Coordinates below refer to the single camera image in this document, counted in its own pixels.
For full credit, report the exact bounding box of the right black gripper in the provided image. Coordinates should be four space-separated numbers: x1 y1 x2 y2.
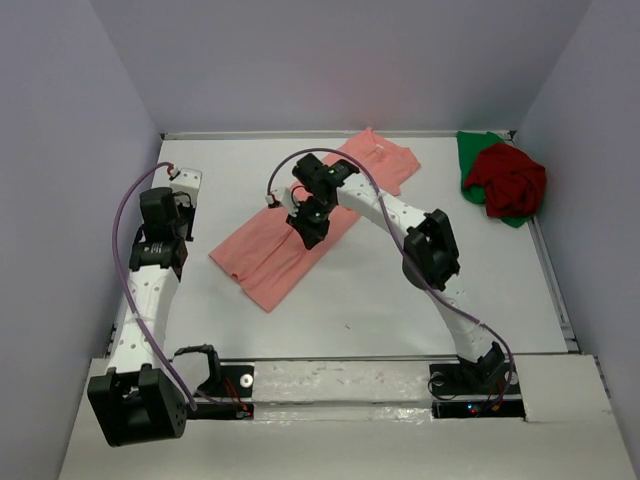
287 195 337 249

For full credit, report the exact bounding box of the pink t shirt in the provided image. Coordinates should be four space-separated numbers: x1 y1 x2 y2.
209 128 421 312

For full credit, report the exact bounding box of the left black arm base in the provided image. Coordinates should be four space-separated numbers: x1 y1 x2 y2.
179 362 255 423

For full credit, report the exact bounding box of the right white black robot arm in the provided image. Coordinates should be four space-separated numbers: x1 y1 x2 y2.
275 149 515 399

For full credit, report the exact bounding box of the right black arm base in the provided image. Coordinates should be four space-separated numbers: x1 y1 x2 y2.
427 362 526 420

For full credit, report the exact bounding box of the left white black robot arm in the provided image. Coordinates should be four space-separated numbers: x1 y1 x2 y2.
87 186 223 447

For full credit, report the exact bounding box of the green t shirt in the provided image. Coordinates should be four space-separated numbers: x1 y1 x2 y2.
456 131 535 228

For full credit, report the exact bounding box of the white foam front panel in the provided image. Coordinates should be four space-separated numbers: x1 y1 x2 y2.
61 354 634 479

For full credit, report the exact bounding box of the red t shirt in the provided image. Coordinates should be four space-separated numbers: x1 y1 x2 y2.
463 143 547 218

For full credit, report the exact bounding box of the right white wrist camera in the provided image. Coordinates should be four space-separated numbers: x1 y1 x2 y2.
265 187 299 215

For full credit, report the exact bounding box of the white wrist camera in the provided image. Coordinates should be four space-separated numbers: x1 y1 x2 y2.
265 187 299 215
169 167 202 208

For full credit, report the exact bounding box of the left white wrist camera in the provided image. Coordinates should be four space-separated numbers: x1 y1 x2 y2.
169 167 202 208

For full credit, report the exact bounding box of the aluminium back table rail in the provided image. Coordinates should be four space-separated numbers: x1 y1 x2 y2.
160 129 517 141

